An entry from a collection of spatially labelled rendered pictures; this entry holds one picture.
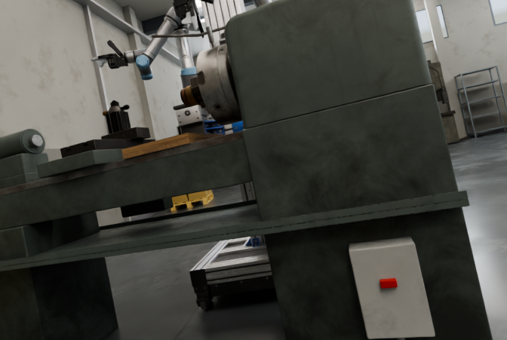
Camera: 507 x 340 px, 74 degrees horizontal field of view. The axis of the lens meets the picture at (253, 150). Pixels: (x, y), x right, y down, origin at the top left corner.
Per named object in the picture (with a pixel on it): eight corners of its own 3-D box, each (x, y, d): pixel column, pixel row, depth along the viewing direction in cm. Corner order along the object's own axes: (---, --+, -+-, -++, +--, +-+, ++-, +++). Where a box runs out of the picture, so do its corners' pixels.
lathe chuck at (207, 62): (253, 116, 154) (236, 47, 150) (232, 125, 125) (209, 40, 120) (236, 120, 157) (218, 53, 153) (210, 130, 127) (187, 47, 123)
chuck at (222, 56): (261, 114, 153) (243, 45, 149) (241, 123, 123) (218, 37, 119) (253, 116, 154) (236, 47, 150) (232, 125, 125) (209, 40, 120)
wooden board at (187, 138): (225, 142, 159) (224, 133, 159) (189, 142, 124) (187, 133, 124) (171, 154, 167) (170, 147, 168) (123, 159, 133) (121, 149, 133)
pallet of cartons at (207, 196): (184, 203, 932) (179, 174, 935) (222, 196, 913) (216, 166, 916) (161, 213, 788) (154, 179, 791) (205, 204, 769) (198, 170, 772)
